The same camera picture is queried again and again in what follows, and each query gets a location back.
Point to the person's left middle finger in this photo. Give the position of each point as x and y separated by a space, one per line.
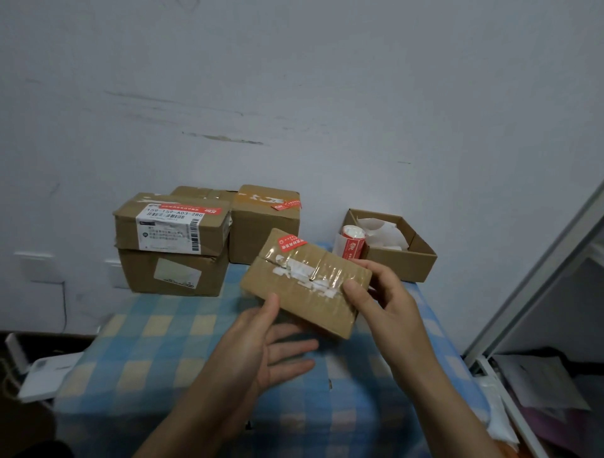
295 350

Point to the blue checked tablecloth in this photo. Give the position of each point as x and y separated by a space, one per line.
151 358

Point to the white router box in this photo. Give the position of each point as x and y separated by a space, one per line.
45 370

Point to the white wall socket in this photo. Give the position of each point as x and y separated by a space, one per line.
37 268
116 274

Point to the grey paper sheet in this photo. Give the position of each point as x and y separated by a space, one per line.
538 380

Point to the person's left thumb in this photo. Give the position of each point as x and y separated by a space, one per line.
268 314

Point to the pink cloth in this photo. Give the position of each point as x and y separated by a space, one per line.
566 434

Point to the person's left forearm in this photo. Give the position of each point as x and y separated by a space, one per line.
198 415

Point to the white crumpled paper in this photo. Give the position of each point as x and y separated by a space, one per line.
382 233

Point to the plain brown cardboard box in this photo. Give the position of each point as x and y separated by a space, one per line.
198 192

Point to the cardboard box with blank label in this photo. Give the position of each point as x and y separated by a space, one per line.
174 273

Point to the cardboard box with red stickers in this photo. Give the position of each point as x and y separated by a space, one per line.
262 221

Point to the taped cardboard parcel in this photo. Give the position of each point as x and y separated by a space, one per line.
302 283

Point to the white plastic bag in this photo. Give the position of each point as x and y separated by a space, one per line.
495 410

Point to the person's left hand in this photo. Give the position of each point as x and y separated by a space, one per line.
245 351

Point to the person's right hand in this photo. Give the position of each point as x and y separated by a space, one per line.
401 325

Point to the open empty cardboard box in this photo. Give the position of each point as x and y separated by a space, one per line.
401 259

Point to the cardboard box with shipping label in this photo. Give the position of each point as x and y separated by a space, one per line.
165 221

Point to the person's right thumb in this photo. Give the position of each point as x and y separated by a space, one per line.
358 299

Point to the white cabinet frame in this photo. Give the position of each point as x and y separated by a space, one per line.
533 273

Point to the red and white label roll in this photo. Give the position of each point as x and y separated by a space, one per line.
351 241

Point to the person's right forearm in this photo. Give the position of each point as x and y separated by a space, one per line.
448 415

